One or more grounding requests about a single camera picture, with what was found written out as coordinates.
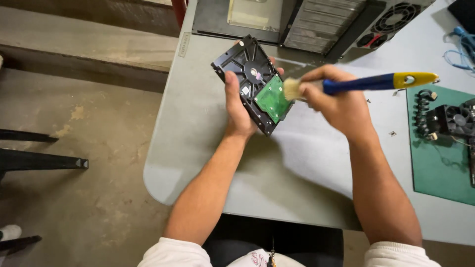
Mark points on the person's right hand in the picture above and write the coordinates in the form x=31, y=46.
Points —
x=334, y=102

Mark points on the person's left hand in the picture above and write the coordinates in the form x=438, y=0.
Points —
x=237, y=111

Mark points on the person's right fingers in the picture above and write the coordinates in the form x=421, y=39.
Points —
x=313, y=87

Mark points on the blue and yellow paintbrush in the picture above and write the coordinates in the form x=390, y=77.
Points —
x=371, y=82

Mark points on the black hard disk drive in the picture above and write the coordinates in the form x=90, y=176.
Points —
x=252, y=79

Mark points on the grey computer tower case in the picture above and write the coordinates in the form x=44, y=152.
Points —
x=315, y=22

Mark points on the black cooler fan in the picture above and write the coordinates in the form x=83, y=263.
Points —
x=451, y=120

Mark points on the green cutting mat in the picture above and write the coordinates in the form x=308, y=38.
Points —
x=438, y=167

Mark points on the red pole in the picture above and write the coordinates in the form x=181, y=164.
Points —
x=179, y=11

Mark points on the black device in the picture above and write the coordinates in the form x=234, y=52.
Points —
x=464, y=11

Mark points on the person's white sweater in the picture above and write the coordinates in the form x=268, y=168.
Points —
x=178, y=256

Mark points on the black chair leg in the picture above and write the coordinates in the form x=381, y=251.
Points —
x=37, y=155

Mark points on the white shoe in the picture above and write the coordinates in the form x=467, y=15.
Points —
x=10, y=232

